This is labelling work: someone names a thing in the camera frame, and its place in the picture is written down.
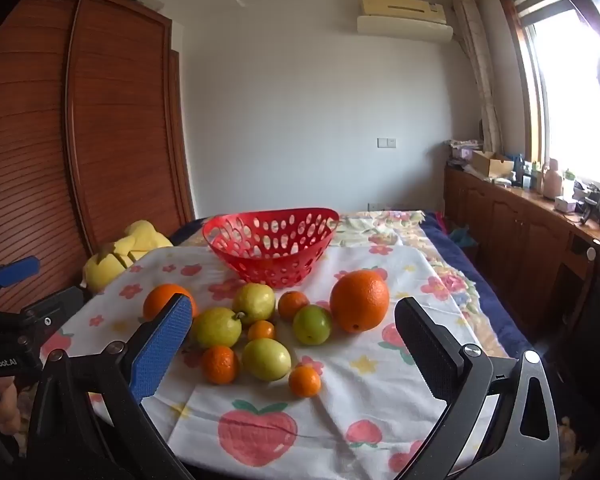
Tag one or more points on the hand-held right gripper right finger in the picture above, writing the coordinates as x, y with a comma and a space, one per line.
425, 355

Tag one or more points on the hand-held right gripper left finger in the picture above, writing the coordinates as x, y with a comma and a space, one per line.
160, 355

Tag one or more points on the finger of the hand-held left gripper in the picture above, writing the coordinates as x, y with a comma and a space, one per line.
55, 307
15, 270

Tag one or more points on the medium orange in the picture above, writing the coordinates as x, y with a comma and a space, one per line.
159, 297

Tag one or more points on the yellow-green lemon with stem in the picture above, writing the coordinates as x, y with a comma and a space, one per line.
216, 327

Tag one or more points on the large orange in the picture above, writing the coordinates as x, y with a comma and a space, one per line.
358, 300

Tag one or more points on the round green lemon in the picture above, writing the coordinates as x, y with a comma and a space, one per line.
311, 325

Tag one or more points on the red perforated plastic basket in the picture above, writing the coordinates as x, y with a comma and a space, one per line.
270, 255

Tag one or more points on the person's left hand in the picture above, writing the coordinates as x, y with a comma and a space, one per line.
2, 405

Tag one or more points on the small tangerine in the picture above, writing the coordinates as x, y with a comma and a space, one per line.
292, 305
305, 381
261, 331
220, 365

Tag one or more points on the strawberry print white cloth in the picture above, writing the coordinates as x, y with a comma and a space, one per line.
380, 400

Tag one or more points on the yellow plush toy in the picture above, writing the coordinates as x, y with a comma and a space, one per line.
115, 255

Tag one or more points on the teal cloth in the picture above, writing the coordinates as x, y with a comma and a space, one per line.
462, 236

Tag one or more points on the floral blanket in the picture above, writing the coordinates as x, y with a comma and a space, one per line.
380, 232

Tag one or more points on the brown wooden wardrobe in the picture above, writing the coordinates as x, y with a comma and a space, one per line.
55, 135

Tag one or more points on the brown wooden cabinet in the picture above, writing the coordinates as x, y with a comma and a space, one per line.
510, 230

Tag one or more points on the black chair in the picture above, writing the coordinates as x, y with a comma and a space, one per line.
590, 320

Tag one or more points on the open cardboard box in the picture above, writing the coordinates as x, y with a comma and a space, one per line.
492, 164

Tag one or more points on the pink bottle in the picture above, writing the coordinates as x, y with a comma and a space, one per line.
552, 180

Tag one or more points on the black tripod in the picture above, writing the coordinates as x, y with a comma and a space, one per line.
595, 207

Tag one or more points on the patterned beige curtain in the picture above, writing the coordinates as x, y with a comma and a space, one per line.
480, 70

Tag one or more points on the white wall outlet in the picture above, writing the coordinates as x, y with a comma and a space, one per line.
380, 206

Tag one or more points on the white wall switch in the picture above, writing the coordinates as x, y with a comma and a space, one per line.
387, 142

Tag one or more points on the wooden frame window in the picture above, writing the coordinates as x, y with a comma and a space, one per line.
570, 85

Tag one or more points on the wall air conditioner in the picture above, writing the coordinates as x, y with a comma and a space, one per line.
405, 17

